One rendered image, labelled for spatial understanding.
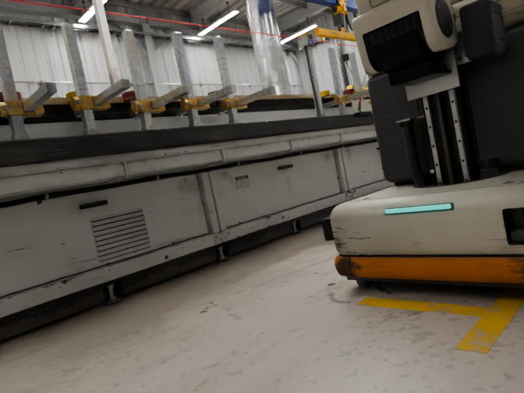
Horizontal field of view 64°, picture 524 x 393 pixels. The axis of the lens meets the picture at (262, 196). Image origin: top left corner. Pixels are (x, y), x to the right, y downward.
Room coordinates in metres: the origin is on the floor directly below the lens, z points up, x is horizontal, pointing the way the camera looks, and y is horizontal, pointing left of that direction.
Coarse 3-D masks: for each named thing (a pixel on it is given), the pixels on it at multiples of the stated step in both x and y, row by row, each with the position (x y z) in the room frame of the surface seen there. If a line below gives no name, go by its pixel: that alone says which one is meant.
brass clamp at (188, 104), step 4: (184, 100) 1.94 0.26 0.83; (188, 100) 1.95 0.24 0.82; (192, 100) 1.96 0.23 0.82; (196, 100) 1.98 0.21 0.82; (180, 104) 1.96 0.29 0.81; (184, 104) 1.94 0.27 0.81; (188, 104) 1.94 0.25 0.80; (192, 104) 1.95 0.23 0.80; (196, 104) 1.97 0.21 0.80; (208, 104) 2.02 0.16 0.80; (184, 108) 1.95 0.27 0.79; (188, 108) 1.95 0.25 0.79; (192, 108) 1.95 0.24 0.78; (196, 108) 1.98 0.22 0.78; (200, 108) 2.00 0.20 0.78; (204, 108) 2.02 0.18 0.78
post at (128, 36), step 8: (128, 32) 1.79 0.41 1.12; (128, 40) 1.78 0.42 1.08; (128, 48) 1.79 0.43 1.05; (128, 56) 1.80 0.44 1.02; (136, 56) 1.80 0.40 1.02; (136, 64) 1.79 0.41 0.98; (136, 72) 1.79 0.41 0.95; (136, 80) 1.78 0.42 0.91; (136, 88) 1.79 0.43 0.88; (144, 88) 1.80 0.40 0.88; (136, 96) 1.80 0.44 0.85; (144, 96) 1.80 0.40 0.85; (144, 112) 1.78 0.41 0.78; (144, 120) 1.78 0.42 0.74
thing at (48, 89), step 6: (48, 84) 1.29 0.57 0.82; (54, 84) 1.30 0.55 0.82; (36, 90) 1.35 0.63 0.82; (42, 90) 1.31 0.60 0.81; (48, 90) 1.29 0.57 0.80; (54, 90) 1.30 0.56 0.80; (30, 96) 1.39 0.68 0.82; (36, 96) 1.35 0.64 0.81; (42, 96) 1.32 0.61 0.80; (48, 96) 1.33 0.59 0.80; (24, 102) 1.44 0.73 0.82; (30, 102) 1.40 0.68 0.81; (36, 102) 1.37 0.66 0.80; (42, 102) 1.39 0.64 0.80; (24, 108) 1.45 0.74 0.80; (30, 108) 1.43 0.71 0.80; (36, 108) 1.45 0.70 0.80
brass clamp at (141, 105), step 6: (132, 102) 1.78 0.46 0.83; (138, 102) 1.77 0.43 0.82; (144, 102) 1.78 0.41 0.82; (150, 102) 1.80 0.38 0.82; (132, 108) 1.79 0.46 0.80; (138, 108) 1.76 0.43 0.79; (144, 108) 1.78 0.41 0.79; (150, 108) 1.80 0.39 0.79; (156, 108) 1.82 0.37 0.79; (162, 108) 1.84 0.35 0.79
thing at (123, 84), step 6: (114, 84) 1.50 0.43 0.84; (120, 84) 1.47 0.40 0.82; (126, 84) 1.47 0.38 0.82; (108, 90) 1.53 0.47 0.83; (114, 90) 1.50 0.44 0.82; (120, 90) 1.49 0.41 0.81; (96, 96) 1.61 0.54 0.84; (102, 96) 1.57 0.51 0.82; (108, 96) 1.54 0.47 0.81; (114, 96) 1.55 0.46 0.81; (96, 102) 1.61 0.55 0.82; (102, 102) 1.61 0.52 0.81; (78, 114) 1.74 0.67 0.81
